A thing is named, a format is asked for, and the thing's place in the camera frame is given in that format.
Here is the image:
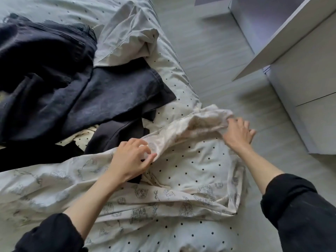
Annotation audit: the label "white polka dot pants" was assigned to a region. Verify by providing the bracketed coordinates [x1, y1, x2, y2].
[93, 1, 160, 68]

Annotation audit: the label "light grey wardrobe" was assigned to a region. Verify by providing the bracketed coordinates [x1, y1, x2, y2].
[194, 0, 336, 155]

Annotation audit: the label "cream polka dot pants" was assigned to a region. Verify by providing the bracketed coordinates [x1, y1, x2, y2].
[55, 126, 100, 151]

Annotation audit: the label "dark navy jeans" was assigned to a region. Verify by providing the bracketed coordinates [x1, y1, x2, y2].
[52, 57, 176, 140]

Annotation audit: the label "black soft trousers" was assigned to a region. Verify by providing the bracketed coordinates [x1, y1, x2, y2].
[0, 118, 158, 171]

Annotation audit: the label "person's right hand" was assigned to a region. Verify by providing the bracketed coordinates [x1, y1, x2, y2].
[222, 117, 257, 154]

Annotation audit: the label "white dotted bed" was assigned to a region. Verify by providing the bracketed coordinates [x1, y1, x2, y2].
[0, 0, 247, 252]

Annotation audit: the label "person's left forearm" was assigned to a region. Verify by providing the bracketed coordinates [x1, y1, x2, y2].
[13, 173, 127, 252]

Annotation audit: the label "cream printed pyjama trousers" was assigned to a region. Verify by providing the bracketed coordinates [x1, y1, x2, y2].
[0, 105, 247, 247]

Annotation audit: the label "person's left hand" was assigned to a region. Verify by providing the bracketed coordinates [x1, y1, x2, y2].
[107, 138, 158, 183]

